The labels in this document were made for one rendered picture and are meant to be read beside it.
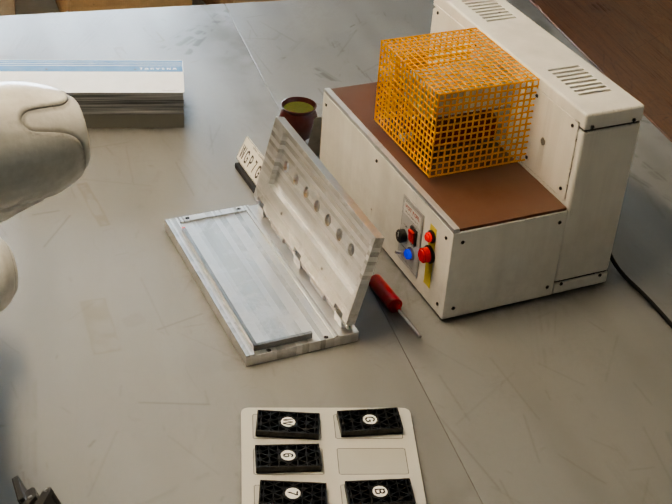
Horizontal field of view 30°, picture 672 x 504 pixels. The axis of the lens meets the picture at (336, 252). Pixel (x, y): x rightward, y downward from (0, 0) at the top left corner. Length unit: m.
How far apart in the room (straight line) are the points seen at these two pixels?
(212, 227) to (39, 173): 1.03
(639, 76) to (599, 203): 1.01
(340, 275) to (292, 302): 0.11
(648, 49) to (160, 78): 1.32
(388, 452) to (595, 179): 0.63
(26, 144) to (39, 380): 0.77
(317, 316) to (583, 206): 0.51
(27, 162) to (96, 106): 1.38
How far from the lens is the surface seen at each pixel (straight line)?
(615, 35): 3.45
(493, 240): 2.18
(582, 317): 2.31
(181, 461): 1.94
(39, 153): 1.40
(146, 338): 2.17
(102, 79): 2.77
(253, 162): 2.59
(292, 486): 1.87
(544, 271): 2.29
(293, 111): 2.65
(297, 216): 2.32
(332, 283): 2.18
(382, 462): 1.93
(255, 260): 2.32
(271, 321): 2.17
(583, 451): 2.03
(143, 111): 2.77
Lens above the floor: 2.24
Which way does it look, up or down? 34 degrees down
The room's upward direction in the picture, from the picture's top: 4 degrees clockwise
